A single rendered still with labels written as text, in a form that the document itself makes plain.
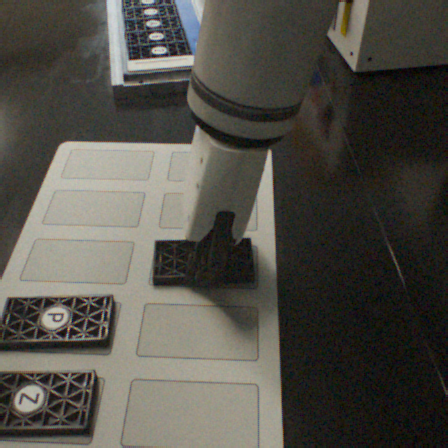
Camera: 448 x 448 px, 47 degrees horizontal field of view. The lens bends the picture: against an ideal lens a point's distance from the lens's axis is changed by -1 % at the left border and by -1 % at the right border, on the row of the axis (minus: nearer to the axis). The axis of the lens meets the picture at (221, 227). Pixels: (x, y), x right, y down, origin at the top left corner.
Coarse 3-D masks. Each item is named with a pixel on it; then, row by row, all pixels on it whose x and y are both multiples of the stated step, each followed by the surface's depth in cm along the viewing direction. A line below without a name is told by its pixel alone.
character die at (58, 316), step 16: (16, 304) 48; (32, 304) 47; (48, 304) 48; (64, 304) 48; (80, 304) 48; (96, 304) 48; (112, 304) 47; (0, 320) 46; (16, 320) 47; (32, 320) 47; (48, 320) 46; (64, 320) 46; (80, 320) 46; (96, 320) 46; (112, 320) 47; (0, 336) 45; (16, 336) 45; (32, 336) 45; (48, 336) 45; (64, 336) 45; (80, 336) 45; (96, 336) 45
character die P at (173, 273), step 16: (160, 240) 53; (176, 240) 53; (208, 240) 53; (160, 256) 51; (176, 256) 51; (240, 256) 52; (160, 272) 50; (176, 272) 50; (224, 272) 50; (240, 272) 50
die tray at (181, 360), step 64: (64, 192) 60; (128, 192) 60; (64, 256) 53; (128, 256) 53; (256, 256) 53; (128, 320) 47; (192, 320) 47; (256, 320) 47; (128, 384) 43; (192, 384) 43; (256, 384) 43
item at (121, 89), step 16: (112, 0) 95; (192, 0) 96; (112, 16) 90; (112, 32) 86; (112, 48) 82; (112, 64) 78; (112, 80) 75; (144, 80) 75; (160, 80) 75; (176, 80) 75; (128, 96) 76
